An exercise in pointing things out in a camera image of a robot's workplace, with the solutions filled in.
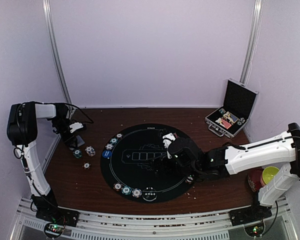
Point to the red patterned bowl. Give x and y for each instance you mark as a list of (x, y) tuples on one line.
[(254, 179)]

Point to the aluminium corner post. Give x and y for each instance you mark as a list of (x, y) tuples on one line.
[(46, 4), (252, 41)]

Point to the blue-backed playing card deck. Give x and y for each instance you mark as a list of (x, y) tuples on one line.
[(79, 141)]

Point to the green-white single poker chip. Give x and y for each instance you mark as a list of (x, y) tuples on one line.
[(113, 141)]

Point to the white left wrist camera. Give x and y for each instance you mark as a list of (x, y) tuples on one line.
[(77, 126)]

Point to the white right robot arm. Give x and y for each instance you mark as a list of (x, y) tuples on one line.
[(283, 148)]

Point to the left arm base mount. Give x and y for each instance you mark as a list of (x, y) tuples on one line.
[(61, 216)]

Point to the red poker chip stack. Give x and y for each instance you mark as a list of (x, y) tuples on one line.
[(86, 165)]

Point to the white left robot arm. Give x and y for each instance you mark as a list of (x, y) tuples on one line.
[(22, 131)]

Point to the blue round blind button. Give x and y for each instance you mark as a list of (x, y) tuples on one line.
[(106, 154)]

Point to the black round poker mat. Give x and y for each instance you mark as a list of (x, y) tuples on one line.
[(130, 165)]

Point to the green 50 poker chip stack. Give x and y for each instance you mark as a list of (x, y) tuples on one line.
[(77, 153)]

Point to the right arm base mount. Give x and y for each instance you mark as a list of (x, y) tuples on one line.
[(249, 214)]

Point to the aluminium front rail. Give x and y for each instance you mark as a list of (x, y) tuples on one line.
[(213, 225)]

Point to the aluminium left corner post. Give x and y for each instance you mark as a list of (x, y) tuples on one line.
[(46, 4)]

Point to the red-white single poker chip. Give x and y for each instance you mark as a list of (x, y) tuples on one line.
[(119, 136)]

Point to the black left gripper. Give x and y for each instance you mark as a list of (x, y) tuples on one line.
[(70, 139)]

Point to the aluminium right corner post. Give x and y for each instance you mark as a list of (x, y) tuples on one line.
[(252, 41)]

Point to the yellow-green plastic bowl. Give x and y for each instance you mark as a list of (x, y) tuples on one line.
[(268, 174)]

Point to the red card deck in case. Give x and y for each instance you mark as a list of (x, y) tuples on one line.
[(224, 123)]

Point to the aluminium poker chip case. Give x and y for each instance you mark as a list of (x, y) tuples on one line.
[(237, 108)]

